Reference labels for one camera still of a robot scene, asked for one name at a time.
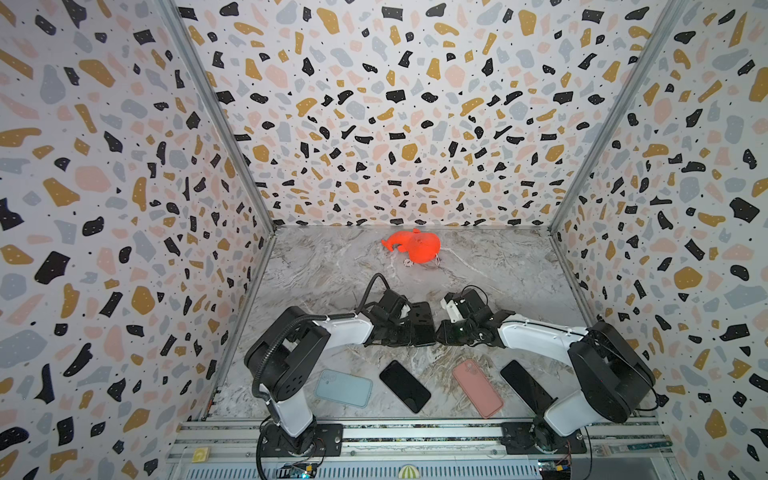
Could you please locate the black phone case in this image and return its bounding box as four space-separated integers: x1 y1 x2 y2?
406 302 436 347

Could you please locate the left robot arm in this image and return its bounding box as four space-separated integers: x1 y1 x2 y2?
244 289 416 452

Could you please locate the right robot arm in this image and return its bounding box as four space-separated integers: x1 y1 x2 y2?
436 288 655 453

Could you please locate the pink phone case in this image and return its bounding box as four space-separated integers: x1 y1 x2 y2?
452 359 504 419

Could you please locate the light blue phone case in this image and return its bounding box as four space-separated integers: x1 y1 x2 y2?
315 369 373 408

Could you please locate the black smartphone centre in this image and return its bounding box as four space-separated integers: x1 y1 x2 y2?
379 360 431 414

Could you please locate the black smartphone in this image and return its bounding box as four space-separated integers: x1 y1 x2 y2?
500 360 554 416
379 360 431 414

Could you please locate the black smartphone right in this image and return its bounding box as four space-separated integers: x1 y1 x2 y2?
500 360 554 416

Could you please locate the red plush whale toy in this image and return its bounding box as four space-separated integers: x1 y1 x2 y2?
381 229 441 264

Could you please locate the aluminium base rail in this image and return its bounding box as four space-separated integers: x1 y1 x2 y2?
164 417 685 479

